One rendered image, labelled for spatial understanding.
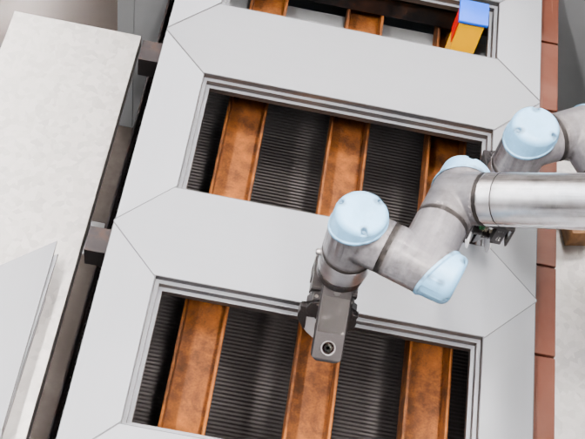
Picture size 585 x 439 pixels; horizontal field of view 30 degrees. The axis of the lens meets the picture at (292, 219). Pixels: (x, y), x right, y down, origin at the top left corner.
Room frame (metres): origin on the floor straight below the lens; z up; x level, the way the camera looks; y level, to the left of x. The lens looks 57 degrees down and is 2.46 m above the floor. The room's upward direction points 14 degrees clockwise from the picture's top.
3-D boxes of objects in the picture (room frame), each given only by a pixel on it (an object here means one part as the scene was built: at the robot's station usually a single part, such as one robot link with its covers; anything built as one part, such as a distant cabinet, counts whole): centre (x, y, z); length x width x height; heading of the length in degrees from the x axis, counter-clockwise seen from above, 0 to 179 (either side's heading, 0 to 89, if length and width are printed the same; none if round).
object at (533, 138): (1.07, -0.32, 1.16); 0.09 x 0.08 x 0.11; 125
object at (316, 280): (0.82, -0.09, 1.05); 0.09 x 0.08 x 0.12; 4
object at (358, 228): (0.81, -0.09, 1.21); 0.09 x 0.08 x 0.11; 75
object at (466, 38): (1.60, -0.25, 0.78); 0.05 x 0.05 x 0.19; 4
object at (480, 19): (1.60, -0.25, 0.88); 0.06 x 0.06 x 0.02; 4
